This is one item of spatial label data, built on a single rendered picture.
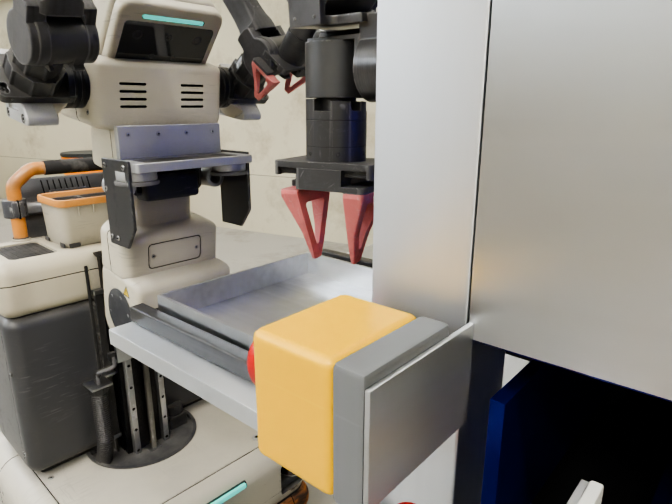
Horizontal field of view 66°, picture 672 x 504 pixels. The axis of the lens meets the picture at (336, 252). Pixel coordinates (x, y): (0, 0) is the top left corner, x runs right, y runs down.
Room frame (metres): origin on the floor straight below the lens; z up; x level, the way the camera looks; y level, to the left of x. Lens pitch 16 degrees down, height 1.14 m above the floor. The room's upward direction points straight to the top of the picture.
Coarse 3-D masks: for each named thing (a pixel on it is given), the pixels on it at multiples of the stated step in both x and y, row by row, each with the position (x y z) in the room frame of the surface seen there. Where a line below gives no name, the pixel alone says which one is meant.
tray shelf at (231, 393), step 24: (120, 336) 0.56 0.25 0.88; (144, 336) 0.55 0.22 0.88; (144, 360) 0.52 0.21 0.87; (168, 360) 0.50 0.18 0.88; (192, 360) 0.50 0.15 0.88; (192, 384) 0.46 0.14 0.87; (216, 384) 0.45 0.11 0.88; (240, 384) 0.45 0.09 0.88; (504, 384) 0.45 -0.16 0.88; (240, 408) 0.41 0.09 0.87
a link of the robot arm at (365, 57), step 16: (288, 0) 0.48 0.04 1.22; (304, 0) 0.47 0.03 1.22; (320, 0) 0.46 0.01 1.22; (304, 16) 0.47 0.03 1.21; (320, 16) 0.46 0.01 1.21; (336, 16) 0.47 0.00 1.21; (352, 16) 0.46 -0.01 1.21; (368, 16) 0.46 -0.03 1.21; (368, 32) 0.46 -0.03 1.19; (368, 48) 0.45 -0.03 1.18; (368, 64) 0.45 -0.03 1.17; (368, 80) 0.45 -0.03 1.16; (368, 96) 0.46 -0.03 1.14
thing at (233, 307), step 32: (320, 256) 0.77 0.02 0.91; (192, 288) 0.63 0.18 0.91; (224, 288) 0.67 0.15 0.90; (256, 288) 0.71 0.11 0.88; (288, 288) 0.71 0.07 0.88; (320, 288) 0.71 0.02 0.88; (352, 288) 0.71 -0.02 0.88; (192, 320) 0.55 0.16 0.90; (224, 320) 0.60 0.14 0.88; (256, 320) 0.60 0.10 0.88
